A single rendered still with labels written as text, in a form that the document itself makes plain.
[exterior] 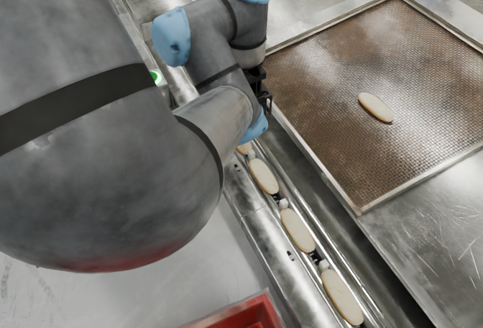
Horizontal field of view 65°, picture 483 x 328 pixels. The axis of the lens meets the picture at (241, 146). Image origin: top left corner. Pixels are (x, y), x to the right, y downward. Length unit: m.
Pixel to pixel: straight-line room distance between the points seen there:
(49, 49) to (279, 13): 1.22
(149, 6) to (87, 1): 1.03
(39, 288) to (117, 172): 0.65
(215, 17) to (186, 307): 0.48
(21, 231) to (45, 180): 0.03
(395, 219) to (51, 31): 0.67
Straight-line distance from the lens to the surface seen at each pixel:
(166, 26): 0.55
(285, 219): 0.75
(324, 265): 0.71
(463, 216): 0.79
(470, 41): 1.09
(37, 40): 0.18
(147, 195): 0.19
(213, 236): 0.77
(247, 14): 0.60
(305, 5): 1.42
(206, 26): 0.56
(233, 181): 0.79
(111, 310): 0.75
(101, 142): 0.17
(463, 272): 0.75
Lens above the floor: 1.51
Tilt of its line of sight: 50 degrees down
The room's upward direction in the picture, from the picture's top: straight up
